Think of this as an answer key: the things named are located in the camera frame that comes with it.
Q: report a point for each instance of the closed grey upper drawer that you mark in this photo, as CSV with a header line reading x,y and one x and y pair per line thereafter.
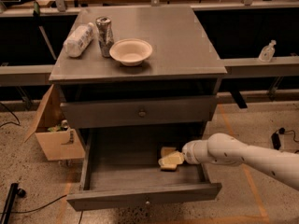
x,y
116,113

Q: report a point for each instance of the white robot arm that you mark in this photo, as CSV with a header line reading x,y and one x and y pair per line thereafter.
x,y
223,149

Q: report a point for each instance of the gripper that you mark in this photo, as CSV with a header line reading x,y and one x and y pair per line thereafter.
x,y
189,153

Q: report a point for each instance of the black bar on floor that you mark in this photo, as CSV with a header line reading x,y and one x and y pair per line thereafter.
x,y
14,191

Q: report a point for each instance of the grey wooden drawer cabinet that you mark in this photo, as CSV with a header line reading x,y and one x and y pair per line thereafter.
x,y
183,62

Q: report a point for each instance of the open grey lower drawer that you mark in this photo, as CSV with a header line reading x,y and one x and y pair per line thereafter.
x,y
121,169

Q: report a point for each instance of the crushed silver can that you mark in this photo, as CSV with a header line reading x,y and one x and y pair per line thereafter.
x,y
105,35

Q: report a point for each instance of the white paper bowl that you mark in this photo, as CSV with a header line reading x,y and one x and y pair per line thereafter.
x,y
131,51

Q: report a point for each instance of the cardboard box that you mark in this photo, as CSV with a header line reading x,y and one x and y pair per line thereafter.
x,y
52,131

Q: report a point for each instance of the clear plastic bottle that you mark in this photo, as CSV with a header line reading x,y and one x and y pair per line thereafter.
x,y
79,40

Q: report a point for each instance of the yellow sponge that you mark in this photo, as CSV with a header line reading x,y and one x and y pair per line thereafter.
x,y
165,151

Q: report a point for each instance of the grey metal rail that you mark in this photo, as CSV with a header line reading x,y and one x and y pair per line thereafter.
x,y
25,75

